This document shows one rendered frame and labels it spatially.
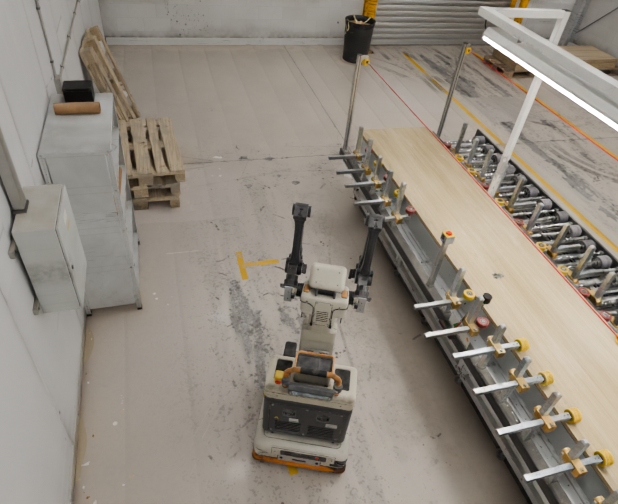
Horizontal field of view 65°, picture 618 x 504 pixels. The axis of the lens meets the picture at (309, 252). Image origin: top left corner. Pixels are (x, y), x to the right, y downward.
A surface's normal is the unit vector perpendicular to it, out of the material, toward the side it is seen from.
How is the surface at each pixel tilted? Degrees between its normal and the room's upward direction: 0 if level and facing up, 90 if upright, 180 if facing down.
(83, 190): 90
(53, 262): 90
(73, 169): 90
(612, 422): 0
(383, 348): 0
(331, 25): 90
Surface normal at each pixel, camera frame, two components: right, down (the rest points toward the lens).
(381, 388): 0.09, -0.74
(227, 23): 0.27, 0.66
